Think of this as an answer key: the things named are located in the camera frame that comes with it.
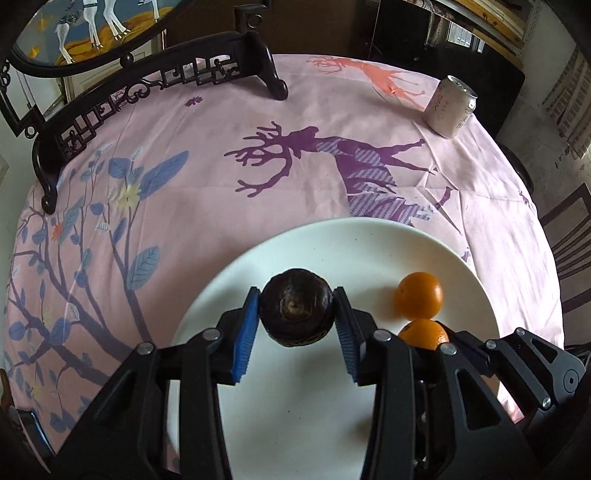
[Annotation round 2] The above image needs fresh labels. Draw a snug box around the small orange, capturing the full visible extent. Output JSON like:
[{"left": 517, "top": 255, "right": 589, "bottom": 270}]
[
  {"left": 398, "top": 319, "right": 449, "bottom": 350},
  {"left": 394, "top": 272, "right": 444, "bottom": 320}
]

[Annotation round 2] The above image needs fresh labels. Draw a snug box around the dark passion fruit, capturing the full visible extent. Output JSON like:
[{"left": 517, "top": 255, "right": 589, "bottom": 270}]
[{"left": 259, "top": 268, "right": 335, "bottom": 347}]

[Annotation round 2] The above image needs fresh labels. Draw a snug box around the white oval plate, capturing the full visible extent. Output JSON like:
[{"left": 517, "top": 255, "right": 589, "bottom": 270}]
[{"left": 173, "top": 218, "right": 498, "bottom": 479}]

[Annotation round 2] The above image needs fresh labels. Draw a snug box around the wooden chair right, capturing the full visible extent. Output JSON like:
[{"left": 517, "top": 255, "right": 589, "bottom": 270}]
[{"left": 540, "top": 183, "right": 590, "bottom": 349}]

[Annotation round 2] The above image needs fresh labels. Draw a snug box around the pink floral tablecloth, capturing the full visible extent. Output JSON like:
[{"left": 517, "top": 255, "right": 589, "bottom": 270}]
[{"left": 4, "top": 55, "right": 565, "bottom": 448}]

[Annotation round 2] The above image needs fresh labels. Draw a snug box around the white drink can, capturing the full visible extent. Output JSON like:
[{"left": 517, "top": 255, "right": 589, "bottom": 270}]
[{"left": 424, "top": 75, "right": 478, "bottom": 139}]

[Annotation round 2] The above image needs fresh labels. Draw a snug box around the round deer painting screen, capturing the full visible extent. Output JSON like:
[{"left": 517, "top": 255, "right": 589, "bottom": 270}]
[{"left": 7, "top": 1, "right": 190, "bottom": 78}]

